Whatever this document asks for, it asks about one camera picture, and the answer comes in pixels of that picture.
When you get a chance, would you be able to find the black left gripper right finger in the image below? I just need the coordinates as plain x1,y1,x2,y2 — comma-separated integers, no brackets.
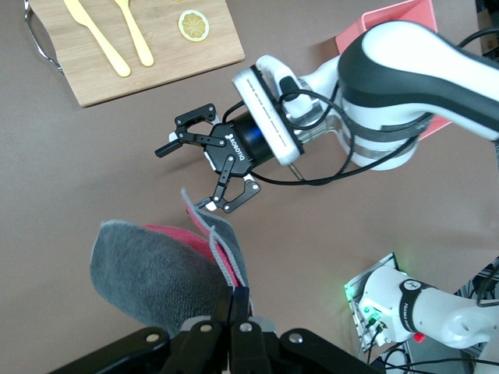
228,287,385,374

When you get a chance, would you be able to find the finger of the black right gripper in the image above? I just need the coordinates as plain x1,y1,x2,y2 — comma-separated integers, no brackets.
193,154,261,213
154,103,228,159

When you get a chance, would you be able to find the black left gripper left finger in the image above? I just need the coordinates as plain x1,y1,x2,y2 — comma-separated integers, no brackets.
50,287,235,374

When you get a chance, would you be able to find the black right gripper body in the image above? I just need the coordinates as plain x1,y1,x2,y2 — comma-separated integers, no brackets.
204,111,282,175

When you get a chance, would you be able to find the grey and pink cloth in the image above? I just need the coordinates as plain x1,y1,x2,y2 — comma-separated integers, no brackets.
90,188,257,338

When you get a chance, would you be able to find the wooden cutting board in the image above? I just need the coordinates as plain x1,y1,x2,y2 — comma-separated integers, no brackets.
29,0,246,108

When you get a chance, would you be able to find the yellow plastic fork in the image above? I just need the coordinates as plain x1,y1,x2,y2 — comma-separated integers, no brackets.
112,0,155,68

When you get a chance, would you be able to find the lemon slice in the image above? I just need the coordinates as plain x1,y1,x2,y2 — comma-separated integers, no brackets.
178,9,211,44

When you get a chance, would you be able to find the yellow plastic knife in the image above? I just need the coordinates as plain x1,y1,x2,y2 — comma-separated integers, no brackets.
63,0,132,77

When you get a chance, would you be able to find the pink plastic bin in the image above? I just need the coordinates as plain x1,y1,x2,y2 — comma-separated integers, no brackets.
334,0,453,142

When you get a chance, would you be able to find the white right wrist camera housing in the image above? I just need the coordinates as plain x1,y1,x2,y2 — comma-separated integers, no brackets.
232,54,303,167

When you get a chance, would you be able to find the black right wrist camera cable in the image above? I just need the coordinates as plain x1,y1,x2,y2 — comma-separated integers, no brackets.
224,76,420,187

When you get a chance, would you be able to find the black base cable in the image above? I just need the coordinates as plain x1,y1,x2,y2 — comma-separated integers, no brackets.
366,311,499,374

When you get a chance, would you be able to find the metal cutting board handle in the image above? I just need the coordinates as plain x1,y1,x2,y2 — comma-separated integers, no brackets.
23,0,63,73

